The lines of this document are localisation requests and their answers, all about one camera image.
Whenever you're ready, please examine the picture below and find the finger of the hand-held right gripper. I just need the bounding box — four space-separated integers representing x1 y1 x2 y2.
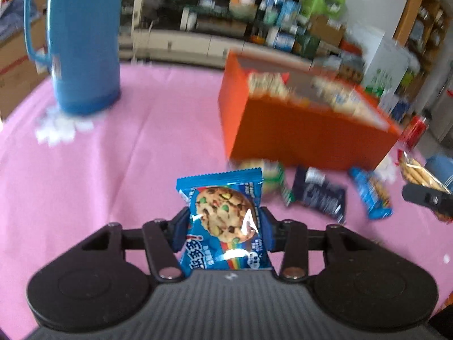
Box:
401 182 453 224

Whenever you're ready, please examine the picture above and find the blue biscuit packet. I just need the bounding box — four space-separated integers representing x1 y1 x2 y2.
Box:
349 166 394 220

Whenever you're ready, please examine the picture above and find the white glass door cabinet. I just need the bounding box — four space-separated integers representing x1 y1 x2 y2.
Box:
118 0 146 38

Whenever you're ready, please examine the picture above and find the dark blue cloth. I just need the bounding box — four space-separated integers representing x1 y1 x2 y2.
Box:
425 154 453 194

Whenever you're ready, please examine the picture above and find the orange storage box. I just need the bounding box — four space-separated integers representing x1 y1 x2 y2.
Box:
217 50 403 171

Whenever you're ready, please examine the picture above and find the pink tablecloth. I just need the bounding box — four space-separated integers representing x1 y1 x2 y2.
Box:
0 60 453 340

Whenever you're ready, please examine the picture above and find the wooden shelf unit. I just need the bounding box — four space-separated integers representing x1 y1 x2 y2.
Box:
393 0 452 76

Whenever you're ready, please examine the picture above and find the red drink can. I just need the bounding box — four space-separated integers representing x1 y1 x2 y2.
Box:
400 115 430 151

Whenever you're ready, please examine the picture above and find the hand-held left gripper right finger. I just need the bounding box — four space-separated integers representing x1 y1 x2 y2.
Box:
260 208 383 281

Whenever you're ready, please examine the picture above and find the cardboard box orange stripe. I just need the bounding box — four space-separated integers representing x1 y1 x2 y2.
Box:
0 18 51 122

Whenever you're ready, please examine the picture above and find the pile of snack packets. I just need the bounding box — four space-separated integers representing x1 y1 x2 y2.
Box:
247 71 387 122

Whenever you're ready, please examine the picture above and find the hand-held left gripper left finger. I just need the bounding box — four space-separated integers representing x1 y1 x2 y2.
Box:
81 207 192 281

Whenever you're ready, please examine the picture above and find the blue cookie packet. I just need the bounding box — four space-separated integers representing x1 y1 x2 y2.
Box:
176 167 274 278

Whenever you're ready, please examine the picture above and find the brown cardboard box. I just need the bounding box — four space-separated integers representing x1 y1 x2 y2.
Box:
308 14 347 47

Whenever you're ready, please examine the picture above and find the green white snack packet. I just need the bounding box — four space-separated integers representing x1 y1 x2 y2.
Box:
230 159 295 207

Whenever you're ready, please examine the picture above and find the navy snack packet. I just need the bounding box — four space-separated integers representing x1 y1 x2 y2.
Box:
293 166 347 224

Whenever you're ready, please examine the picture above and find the white box green print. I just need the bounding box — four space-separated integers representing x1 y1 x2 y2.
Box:
361 35 413 97

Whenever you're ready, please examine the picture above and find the blue white carton pack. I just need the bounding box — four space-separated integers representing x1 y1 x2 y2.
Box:
260 0 302 35

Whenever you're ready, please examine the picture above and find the white television cabinet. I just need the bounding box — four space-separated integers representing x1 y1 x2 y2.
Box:
118 28 248 69

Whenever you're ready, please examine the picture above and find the blue thermos jug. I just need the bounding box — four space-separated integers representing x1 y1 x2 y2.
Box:
24 0 123 116

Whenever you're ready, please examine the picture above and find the clear biscuit stick bag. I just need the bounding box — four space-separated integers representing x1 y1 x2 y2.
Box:
398 149 448 194

